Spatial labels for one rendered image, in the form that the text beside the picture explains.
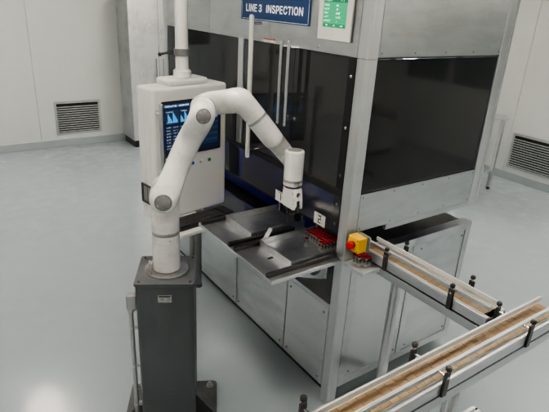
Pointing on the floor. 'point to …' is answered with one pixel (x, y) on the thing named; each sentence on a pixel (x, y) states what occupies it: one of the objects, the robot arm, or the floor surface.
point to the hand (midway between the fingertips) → (290, 217)
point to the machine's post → (352, 187)
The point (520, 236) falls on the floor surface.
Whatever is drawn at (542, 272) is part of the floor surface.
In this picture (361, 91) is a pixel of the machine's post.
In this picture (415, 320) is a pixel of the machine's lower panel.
